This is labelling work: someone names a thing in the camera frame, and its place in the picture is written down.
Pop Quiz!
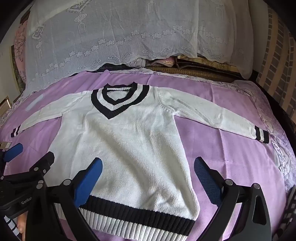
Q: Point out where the white black-striped knit sweater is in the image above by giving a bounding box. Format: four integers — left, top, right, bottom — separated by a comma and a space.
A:
11, 82, 269, 240

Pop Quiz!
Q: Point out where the person's left hand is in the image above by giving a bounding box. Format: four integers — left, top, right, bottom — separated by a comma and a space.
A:
17, 212, 28, 241

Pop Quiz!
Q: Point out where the gold framed picture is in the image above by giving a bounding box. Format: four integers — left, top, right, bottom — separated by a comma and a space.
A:
0, 96, 11, 116

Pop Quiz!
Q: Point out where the white label on sheet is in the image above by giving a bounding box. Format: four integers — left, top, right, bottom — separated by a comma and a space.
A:
25, 94, 44, 111

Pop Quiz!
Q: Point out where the pink floral pillow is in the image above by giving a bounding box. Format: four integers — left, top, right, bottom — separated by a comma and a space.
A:
14, 20, 28, 84

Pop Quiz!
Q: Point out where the black mesh fabric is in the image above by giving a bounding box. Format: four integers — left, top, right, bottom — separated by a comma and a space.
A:
90, 63, 139, 73

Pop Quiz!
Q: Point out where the white lace cover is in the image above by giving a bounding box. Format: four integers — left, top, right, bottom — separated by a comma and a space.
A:
25, 1, 253, 95

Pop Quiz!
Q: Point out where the brick pattern curtain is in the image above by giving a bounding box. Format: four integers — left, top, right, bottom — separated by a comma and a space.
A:
255, 5, 292, 112

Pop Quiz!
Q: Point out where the woven bamboo mat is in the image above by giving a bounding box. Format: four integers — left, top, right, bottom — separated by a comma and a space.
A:
145, 55, 242, 83

